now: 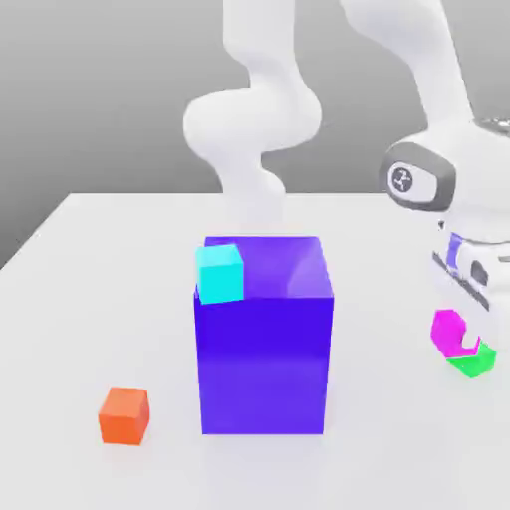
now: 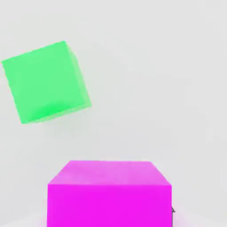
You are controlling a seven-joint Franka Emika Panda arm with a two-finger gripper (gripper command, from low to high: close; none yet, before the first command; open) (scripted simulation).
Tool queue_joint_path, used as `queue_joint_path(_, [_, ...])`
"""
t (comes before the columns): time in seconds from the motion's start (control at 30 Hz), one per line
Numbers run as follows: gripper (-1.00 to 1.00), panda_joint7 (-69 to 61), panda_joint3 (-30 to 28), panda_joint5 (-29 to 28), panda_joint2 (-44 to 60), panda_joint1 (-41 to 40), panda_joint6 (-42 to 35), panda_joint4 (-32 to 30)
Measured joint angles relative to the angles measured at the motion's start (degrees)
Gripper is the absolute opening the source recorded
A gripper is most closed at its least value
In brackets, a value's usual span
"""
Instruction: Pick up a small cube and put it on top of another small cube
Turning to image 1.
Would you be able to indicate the large purple box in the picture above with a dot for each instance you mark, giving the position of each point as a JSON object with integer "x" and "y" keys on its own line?
{"x": 263, "y": 366}

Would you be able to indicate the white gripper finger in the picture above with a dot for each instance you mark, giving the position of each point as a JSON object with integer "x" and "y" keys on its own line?
{"x": 472, "y": 332}

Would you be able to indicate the small magenta cube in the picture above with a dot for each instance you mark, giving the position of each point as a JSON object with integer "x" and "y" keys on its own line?
{"x": 447, "y": 330}

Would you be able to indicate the small green cube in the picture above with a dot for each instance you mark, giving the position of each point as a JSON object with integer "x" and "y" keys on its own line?
{"x": 476, "y": 363}

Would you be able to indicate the small cyan cube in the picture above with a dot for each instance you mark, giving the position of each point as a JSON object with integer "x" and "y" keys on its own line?
{"x": 220, "y": 279}

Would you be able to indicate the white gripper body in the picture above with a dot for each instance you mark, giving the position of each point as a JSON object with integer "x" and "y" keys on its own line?
{"x": 458, "y": 289}

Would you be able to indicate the small orange cube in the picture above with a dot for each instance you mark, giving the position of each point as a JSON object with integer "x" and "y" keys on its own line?
{"x": 122, "y": 418}

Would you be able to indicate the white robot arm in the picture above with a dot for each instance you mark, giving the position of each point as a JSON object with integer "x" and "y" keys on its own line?
{"x": 255, "y": 119}

